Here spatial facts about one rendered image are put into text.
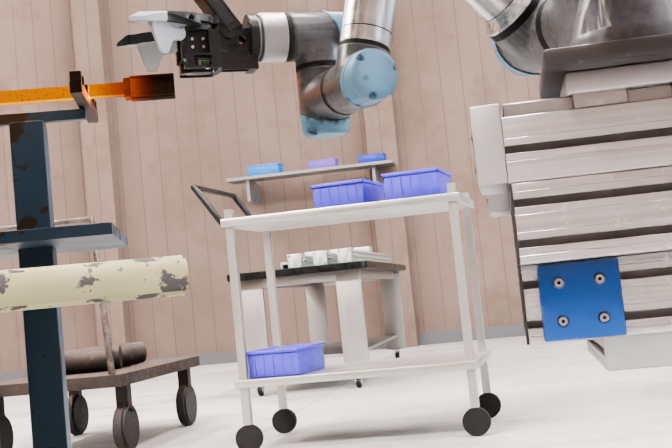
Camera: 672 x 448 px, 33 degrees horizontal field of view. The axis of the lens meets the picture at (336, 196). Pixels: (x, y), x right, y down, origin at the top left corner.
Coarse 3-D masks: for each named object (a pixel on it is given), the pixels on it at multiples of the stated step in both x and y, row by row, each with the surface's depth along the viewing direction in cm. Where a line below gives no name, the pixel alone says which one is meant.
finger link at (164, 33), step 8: (136, 16) 157; (144, 16) 158; (152, 16) 158; (160, 16) 159; (152, 24) 158; (160, 24) 159; (168, 24) 160; (176, 24) 161; (184, 24) 162; (152, 32) 159; (160, 32) 159; (168, 32) 161; (176, 32) 162; (184, 32) 163; (160, 40) 159; (168, 40) 160; (176, 40) 162; (160, 48) 159; (168, 48) 160
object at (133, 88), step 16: (128, 80) 207; (144, 80) 209; (160, 80) 210; (0, 96) 205; (16, 96) 205; (32, 96) 206; (48, 96) 206; (64, 96) 206; (96, 96) 208; (112, 96) 209; (128, 96) 208; (144, 96) 208; (160, 96) 209
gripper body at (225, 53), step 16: (208, 16) 164; (256, 16) 168; (192, 32) 165; (208, 32) 164; (224, 32) 167; (240, 32) 168; (256, 32) 167; (192, 48) 165; (208, 48) 165; (224, 48) 167; (240, 48) 168; (256, 48) 167; (176, 64) 169; (192, 64) 163; (208, 64) 166; (224, 64) 166; (240, 64) 167; (256, 64) 168
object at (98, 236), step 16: (96, 224) 186; (112, 224) 188; (0, 240) 184; (16, 240) 185; (32, 240) 185; (48, 240) 187; (64, 240) 191; (80, 240) 194; (96, 240) 198; (112, 240) 202; (0, 256) 216; (16, 256) 220
